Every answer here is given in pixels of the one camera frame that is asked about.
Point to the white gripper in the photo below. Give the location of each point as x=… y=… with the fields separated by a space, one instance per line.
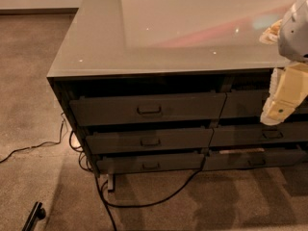
x=295 y=38

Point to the grey drawer cabinet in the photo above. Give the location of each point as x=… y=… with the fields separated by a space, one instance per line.
x=154 y=47

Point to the metal cabinet leg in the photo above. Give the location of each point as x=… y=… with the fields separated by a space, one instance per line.
x=111 y=182

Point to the black object on floor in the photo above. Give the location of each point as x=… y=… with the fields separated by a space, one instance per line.
x=37 y=213

